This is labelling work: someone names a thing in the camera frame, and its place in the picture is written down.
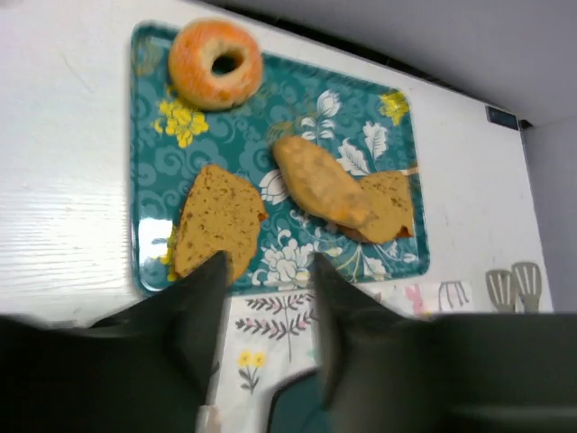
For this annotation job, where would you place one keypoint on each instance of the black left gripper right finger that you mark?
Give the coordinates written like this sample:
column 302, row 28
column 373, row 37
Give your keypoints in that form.
column 461, row 372

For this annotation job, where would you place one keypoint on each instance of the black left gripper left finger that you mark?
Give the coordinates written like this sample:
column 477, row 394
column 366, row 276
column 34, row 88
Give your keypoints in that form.
column 146, row 368

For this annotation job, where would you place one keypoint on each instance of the brown bread slice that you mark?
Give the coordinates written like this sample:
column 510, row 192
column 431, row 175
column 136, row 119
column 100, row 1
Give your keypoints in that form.
column 391, row 206
column 223, row 212

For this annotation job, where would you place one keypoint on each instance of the oval bread roll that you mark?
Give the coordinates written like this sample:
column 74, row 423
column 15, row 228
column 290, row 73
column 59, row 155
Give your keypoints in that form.
column 319, row 184

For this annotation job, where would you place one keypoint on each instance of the metal serving tongs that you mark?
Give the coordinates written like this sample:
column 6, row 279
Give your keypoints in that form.
column 520, row 285

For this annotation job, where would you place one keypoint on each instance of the brown bread slice on tray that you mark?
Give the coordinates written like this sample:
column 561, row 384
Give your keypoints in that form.
column 223, row 212

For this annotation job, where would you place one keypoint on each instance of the dark teal square plate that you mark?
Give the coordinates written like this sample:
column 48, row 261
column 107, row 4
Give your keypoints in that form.
column 297, row 406

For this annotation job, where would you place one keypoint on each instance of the floral animal print placemat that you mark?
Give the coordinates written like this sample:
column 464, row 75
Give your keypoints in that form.
column 268, row 339

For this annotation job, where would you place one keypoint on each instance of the teal floral serving tray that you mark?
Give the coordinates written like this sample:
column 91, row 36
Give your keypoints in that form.
column 364, row 125

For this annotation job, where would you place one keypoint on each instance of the black corner label sticker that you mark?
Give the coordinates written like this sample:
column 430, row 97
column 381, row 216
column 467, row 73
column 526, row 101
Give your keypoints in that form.
column 501, row 118

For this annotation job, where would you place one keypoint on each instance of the orange glazed donut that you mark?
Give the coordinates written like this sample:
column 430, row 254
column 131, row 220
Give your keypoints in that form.
column 215, row 64

